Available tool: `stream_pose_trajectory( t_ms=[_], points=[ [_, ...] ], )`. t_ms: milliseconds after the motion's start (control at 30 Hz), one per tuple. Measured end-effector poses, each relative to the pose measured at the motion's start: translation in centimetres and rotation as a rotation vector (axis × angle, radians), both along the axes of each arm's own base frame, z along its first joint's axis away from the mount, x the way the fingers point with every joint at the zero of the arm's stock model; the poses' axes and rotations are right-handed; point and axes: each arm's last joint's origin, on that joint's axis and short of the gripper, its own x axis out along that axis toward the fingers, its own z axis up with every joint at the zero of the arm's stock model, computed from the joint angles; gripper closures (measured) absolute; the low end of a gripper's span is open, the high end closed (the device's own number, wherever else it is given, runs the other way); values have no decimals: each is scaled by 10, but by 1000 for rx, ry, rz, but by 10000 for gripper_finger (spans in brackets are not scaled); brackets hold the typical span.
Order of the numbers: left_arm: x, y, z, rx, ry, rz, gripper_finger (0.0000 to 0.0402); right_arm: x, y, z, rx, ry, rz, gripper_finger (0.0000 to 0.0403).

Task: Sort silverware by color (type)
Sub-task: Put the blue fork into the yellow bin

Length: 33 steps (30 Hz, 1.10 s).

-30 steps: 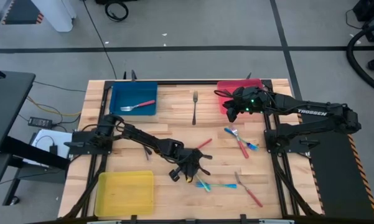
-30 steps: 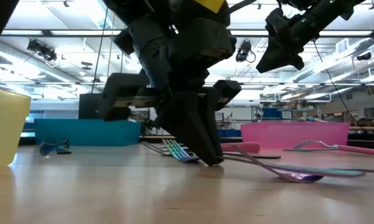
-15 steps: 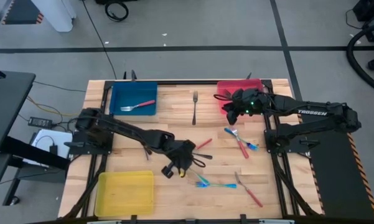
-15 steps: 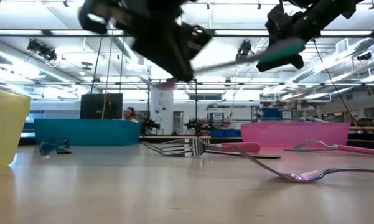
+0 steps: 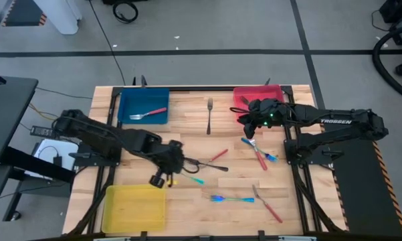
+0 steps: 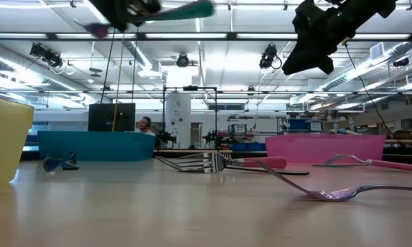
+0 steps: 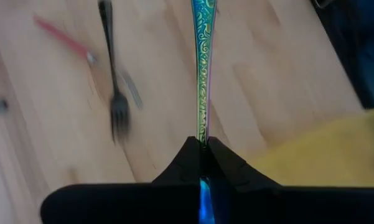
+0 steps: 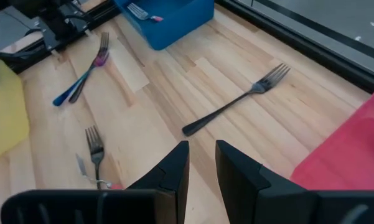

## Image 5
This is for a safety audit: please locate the red-handled fork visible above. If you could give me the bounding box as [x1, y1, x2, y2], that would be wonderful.
[252, 184, 284, 224]
[129, 106, 168, 121]
[249, 138, 269, 171]
[195, 149, 229, 168]

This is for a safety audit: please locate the black desk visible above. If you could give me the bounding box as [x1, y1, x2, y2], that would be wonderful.
[0, 76, 76, 222]

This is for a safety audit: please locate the black equipment case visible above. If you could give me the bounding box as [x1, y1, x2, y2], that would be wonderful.
[378, 0, 402, 46]

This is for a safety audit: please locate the black power adapter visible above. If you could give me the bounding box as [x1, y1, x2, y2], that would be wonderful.
[29, 125, 57, 138]

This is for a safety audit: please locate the black table frame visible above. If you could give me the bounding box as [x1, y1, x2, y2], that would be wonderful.
[66, 85, 347, 241]

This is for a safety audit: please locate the white box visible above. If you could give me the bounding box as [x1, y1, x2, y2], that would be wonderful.
[24, 138, 80, 181]

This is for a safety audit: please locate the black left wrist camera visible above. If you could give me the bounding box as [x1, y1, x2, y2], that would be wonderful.
[148, 173, 166, 189]

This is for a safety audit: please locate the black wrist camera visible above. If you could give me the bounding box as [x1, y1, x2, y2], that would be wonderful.
[248, 98, 268, 113]
[148, 173, 166, 189]

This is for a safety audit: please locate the yellow plastic bin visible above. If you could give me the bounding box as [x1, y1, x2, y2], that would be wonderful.
[101, 184, 167, 234]

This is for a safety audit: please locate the iridescent blue fork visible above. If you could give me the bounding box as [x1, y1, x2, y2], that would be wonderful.
[209, 194, 256, 204]
[181, 172, 206, 186]
[240, 137, 279, 164]

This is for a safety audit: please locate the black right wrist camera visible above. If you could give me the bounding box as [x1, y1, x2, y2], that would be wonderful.
[248, 98, 268, 113]

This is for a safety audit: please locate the thick black hose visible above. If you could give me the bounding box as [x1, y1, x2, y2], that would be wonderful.
[371, 23, 402, 103]

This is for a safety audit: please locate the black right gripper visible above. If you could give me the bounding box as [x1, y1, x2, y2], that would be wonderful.
[237, 99, 290, 140]

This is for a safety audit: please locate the coiled black cable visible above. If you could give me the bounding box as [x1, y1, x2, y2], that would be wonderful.
[112, 0, 140, 24]

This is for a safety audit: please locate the pink-red plastic bin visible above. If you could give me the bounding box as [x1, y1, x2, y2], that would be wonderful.
[233, 84, 285, 120]

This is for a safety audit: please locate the white column base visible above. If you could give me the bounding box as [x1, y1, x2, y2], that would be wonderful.
[32, 0, 84, 35]

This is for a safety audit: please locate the black hazard-striped floor mat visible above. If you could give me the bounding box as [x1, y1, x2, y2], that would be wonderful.
[1, 0, 48, 27]
[320, 122, 402, 238]

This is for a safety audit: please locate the blue plastic bin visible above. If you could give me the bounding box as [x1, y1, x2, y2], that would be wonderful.
[117, 87, 171, 125]

